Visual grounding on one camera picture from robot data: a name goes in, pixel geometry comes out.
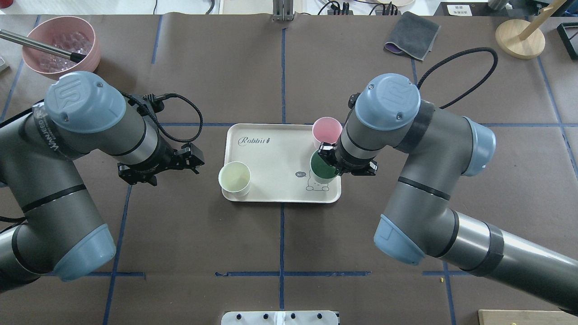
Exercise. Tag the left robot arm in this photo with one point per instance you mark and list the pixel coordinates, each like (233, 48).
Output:
(61, 230)

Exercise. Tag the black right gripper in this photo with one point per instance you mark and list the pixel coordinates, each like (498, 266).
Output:
(342, 168)

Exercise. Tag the wooden mug tree stand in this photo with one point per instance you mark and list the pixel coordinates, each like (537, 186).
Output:
(523, 39)

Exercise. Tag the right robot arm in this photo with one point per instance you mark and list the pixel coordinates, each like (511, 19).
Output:
(417, 221)

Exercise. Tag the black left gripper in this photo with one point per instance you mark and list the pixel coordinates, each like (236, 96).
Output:
(168, 159)

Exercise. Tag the grey folded cloth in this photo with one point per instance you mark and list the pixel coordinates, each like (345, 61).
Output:
(412, 36)

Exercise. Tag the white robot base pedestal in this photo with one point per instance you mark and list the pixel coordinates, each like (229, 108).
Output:
(311, 317)

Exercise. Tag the cream rabbit tray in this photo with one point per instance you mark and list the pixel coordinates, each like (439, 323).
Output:
(278, 158)

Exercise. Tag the green plastic cup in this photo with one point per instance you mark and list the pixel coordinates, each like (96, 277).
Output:
(320, 172)

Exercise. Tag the pink bowl with ice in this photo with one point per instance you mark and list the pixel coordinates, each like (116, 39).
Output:
(69, 33)

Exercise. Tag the pink plastic cup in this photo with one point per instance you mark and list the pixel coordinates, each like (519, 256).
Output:
(326, 130)

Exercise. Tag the cream plastic cup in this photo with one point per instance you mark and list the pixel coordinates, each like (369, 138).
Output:
(235, 179)

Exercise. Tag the metal scoop handle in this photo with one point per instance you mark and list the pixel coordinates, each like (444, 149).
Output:
(37, 45)

